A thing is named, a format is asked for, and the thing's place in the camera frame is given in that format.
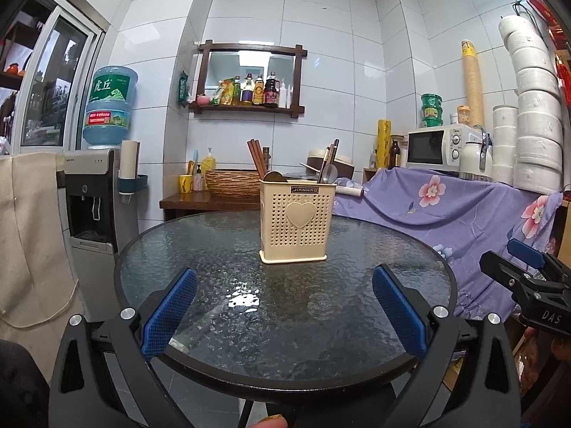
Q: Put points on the wooden framed mirror shelf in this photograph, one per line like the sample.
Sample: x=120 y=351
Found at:
x=250 y=64

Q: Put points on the purple floral cloth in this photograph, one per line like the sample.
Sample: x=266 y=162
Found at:
x=446 y=223

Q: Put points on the dark soy sauce bottle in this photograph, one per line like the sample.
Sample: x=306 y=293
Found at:
x=271 y=93

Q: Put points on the person's right hand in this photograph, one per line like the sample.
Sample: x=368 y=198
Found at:
x=530 y=333

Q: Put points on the black pot with lid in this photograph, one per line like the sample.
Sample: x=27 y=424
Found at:
x=299 y=176

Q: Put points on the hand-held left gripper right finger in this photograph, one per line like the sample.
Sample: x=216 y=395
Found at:
x=399 y=312

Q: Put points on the white squeeze bottle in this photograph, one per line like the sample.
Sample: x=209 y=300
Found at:
x=285 y=96

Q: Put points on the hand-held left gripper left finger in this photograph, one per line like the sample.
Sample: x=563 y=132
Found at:
x=169 y=312

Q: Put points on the yellow wrap roll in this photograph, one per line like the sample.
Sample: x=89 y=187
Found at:
x=383 y=145

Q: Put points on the brown sauce bottle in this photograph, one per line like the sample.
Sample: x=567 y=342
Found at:
x=259 y=92

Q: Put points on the yellow soap bottle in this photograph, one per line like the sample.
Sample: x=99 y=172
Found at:
x=208 y=162

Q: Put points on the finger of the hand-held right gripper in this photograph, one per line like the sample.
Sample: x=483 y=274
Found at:
x=504 y=272
x=524 y=252

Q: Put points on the beige cloth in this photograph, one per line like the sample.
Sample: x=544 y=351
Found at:
x=31 y=232

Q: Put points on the stack of large white bowls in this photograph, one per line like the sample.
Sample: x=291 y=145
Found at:
x=535 y=111

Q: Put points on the person's dark clothing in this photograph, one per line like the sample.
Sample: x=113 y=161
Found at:
x=20 y=388

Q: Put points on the brown glass bottle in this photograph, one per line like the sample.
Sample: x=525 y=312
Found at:
x=395 y=156

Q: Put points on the green hanging packet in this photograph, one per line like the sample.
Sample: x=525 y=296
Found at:
x=183 y=88

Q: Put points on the stack of small white tubs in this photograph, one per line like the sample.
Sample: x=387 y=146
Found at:
x=505 y=142

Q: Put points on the small pink bottle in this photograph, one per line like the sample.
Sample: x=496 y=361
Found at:
x=199 y=183

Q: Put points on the wooden sink counter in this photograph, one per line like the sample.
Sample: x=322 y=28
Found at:
x=200 y=203

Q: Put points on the sliding window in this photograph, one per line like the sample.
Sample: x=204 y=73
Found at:
x=58 y=89

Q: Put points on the red hanging ornament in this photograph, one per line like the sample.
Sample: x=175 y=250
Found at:
x=542 y=6

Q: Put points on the yellow cup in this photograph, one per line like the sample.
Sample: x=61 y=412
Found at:
x=186 y=184

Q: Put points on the woven pattern sink basin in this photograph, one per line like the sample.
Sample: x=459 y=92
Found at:
x=232 y=183

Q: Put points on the brown and white rice cooker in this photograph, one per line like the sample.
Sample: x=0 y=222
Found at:
x=345 y=162

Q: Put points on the white microwave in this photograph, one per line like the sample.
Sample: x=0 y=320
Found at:
x=426 y=148

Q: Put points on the white rolled paper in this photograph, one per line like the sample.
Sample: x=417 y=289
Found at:
x=350 y=191

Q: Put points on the orange lid jar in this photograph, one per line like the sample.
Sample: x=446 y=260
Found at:
x=463 y=116

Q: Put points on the bronze faucet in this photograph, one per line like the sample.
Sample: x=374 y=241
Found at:
x=267 y=156

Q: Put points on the white paper cup tube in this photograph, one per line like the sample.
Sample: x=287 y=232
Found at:
x=129 y=156

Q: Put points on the dark chopstick with silver band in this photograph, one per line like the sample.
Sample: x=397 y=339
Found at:
x=335 y=149

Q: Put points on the teal wall holder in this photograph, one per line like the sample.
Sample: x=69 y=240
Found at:
x=139 y=183

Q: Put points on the blue water jug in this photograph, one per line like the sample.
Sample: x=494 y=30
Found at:
x=109 y=107

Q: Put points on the person's left hand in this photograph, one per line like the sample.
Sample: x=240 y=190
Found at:
x=273 y=421

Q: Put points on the yellow green packet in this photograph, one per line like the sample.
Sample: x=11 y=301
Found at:
x=223 y=92

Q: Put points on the beige perforated utensil holder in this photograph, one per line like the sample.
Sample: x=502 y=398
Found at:
x=294 y=240

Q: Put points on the grey water dispenser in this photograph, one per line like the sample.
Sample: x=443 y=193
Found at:
x=89 y=178

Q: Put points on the tall stack of paper cups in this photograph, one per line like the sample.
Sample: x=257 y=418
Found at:
x=472 y=84

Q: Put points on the white kettle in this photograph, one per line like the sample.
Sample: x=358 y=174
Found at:
x=470 y=160

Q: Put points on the purple label bottle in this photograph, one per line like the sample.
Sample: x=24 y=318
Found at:
x=247 y=92

